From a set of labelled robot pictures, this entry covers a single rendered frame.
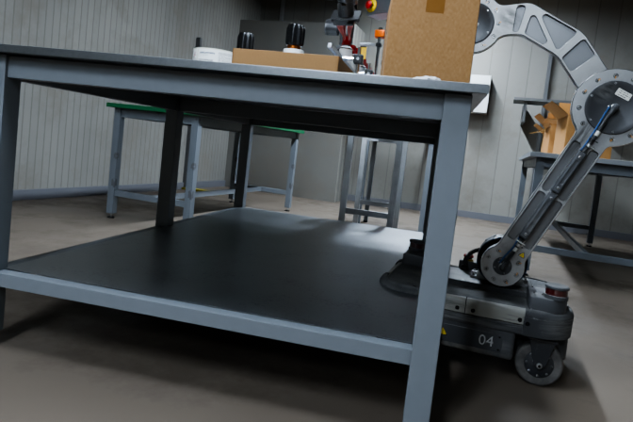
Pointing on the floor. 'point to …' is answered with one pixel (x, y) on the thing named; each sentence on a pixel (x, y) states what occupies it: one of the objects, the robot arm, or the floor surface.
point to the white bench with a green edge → (190, 156)
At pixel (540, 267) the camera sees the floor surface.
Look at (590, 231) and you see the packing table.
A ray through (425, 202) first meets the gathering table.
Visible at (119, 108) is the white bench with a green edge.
